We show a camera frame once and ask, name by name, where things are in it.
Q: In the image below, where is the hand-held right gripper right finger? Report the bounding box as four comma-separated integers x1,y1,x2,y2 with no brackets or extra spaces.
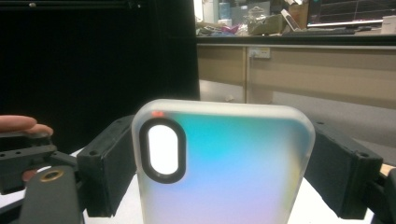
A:
304,120,385,220

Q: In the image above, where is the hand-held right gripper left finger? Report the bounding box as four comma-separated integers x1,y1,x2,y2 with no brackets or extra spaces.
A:
77,115,138,218

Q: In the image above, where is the iridescent phone case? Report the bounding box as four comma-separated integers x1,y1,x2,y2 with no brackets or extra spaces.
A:
131,98,317,224

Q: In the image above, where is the white paper sheet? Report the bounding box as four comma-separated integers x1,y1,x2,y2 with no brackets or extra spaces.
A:
0,148,375,224

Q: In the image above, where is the black curtain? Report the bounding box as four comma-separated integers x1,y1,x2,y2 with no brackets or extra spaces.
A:
0,0,201,153

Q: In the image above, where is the long wooden desk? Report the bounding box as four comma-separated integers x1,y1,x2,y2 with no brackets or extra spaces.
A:
195,34,396,110

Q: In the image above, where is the small white box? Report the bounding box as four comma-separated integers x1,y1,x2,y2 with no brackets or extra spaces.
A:
380,14,396,35

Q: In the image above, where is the computer monitor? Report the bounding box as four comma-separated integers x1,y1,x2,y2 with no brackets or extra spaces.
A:
306,0,396,28

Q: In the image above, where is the olive bag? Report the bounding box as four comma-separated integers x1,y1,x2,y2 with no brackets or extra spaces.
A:
247,13,293,35

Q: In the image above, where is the purple packet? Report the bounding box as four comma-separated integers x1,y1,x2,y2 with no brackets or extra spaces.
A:
220,24,241,35

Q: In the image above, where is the white wall socket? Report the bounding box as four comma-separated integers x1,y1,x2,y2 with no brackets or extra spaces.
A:
248,46,271,60

